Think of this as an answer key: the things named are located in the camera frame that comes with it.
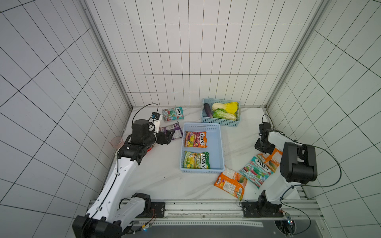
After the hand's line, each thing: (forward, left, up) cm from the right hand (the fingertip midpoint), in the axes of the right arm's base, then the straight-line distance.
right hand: (257, 147), depth 95 cm
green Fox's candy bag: (-13, +39, +2) cm, 41 cm away
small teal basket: (+17, +28, +5) cm, 33 cm away
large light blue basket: (-4, +36, 0) cm, 37 cm away
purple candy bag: (+7, +54, +1) cm, 54 cm away
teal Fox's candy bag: (+23, +59, +3) cm, 64 cm away
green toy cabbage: (+22, +23, +7) cm, 32 cm away
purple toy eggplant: (+28, +33, +3) cm, 43 cm away
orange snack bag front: (-23, +20, +1) cm, 31 cm away
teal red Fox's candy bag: (-17, +5, +1) cm, 18 cm away
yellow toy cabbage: (+27, +16, +9) cm, 33 cm away
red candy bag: (-6, +71, +1) cm, 72 cm away
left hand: (-7, +57, +23) cm, 62 cm away
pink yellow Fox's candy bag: (+2, +41, +2) cm, 41 cm away
